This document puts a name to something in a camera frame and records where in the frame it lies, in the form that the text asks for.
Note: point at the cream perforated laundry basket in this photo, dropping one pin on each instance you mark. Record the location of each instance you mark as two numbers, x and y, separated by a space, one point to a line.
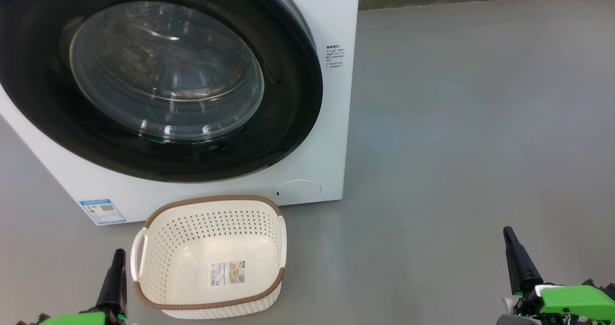
163 238

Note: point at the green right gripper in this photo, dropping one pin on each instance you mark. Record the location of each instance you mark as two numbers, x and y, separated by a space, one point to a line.
571 301

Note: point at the white front-load washing machine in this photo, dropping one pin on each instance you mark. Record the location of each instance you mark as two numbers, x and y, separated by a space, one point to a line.
331 123

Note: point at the small printed text label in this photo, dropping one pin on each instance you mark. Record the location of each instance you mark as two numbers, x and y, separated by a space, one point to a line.
335 56

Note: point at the blue energy label sticker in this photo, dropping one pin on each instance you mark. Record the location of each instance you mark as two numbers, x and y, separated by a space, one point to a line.
102 212

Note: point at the round white filter cover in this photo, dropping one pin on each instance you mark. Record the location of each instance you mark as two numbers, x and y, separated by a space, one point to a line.
298 192

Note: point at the stainless steel washing machine drum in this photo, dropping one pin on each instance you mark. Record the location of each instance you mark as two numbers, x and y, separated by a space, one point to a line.
125 46

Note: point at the paper product sticker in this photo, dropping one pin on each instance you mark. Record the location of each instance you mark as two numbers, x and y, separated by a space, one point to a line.
227 273

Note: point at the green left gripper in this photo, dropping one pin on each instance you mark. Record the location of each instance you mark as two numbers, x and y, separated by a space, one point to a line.
72 320

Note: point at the black round glass washer door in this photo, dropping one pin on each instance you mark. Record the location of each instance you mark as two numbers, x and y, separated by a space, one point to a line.
38 99

